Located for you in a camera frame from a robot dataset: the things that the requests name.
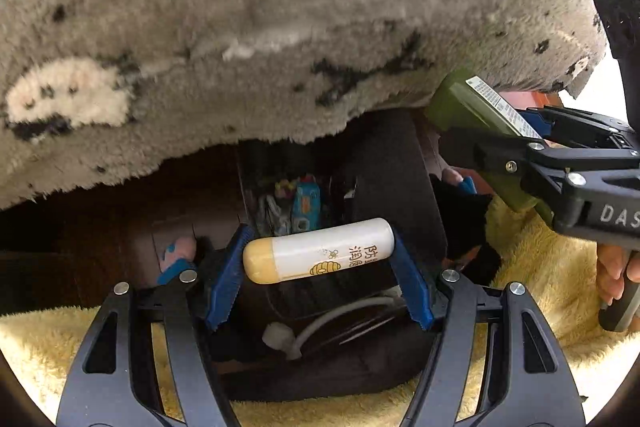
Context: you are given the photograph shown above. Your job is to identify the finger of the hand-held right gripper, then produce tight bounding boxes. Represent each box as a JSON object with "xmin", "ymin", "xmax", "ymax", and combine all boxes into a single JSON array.
[
  {"xmin": 517, "ymin": 106, "xmax": 640, "ymax": 154},
  {"xmin": 439, "ymin": 127, "xmax": 608, "ymax": 220}
]

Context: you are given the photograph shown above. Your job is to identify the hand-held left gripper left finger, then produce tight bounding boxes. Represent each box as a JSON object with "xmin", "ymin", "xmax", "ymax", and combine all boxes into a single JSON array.
[{"xmin": 55, "ymin": 223, "xmax": 256, "ymax": 427}]

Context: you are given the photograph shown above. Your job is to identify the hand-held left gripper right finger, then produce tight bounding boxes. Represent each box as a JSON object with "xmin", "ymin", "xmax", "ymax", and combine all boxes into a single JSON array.
[{"xmin": 390, "ymin": 224, "xmax": 587, "ymax": 427}]

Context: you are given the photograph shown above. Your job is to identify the dark green labelled bottle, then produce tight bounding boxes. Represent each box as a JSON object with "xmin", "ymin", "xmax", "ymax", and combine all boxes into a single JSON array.
[{"xmin": 425, "ymin": 70, "xmax": 557, "ymax": 229}]

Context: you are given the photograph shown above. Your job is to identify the grey plastic item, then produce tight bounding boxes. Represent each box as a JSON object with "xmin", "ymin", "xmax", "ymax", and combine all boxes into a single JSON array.
[{"xmin": 256, "ymin": 194, "xmax": 292, "ymax": 236}]

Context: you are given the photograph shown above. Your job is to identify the white bottle with yellow cap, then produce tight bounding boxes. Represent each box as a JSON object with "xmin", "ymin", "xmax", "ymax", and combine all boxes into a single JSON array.
[{"xmin": 242, "ymin": 217, "xmax": 397, "ymax": 286}]

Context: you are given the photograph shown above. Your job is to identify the blue snack packet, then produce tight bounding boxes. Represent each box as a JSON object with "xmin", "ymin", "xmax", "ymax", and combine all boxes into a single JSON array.
[{"xmin": 291, "ymin": 177, "xmax": 324, "ymax": 233}]

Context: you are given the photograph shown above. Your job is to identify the dark bag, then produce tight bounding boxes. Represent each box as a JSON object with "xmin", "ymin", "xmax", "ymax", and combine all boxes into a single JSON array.
[{"xmin": 145, "ymin": 108, "xmax": 503, "ymax": 404}]

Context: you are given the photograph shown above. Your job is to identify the person's right hand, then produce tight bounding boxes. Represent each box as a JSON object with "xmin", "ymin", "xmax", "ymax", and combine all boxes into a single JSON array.
[{"xmin": 596, "ymin": 243, "xmax": 632, "ymax": 311}]

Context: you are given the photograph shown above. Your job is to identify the pink and blue slipper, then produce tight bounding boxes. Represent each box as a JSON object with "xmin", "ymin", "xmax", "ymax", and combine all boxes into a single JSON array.
[
  {"xmin": 158, "ymin": 234, "xmax": 199, "ymax": 286},
  {"xmin": 442, "ymin": 167, "xmax": 479, "ymax": 196}
]

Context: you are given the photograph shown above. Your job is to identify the yellow fluffy rug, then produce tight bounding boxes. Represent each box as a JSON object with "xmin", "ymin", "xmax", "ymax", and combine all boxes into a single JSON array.
[{"xmin": 0, "ymin": 196, "xmax": 640, "ymax": 427}]

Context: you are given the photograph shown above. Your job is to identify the grey printed fleece blanket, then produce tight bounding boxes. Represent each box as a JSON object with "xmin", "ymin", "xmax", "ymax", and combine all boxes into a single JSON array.
[{"xmin": 0, "ymin": 0, "xmax": 609, "ymax": 211}]

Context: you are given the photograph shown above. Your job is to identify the white cable with plug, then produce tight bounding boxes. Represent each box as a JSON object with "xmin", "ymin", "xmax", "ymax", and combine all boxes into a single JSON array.
[{"xmin": 262, "ymin": 294, "xmax": 407, "ymax": 361}]

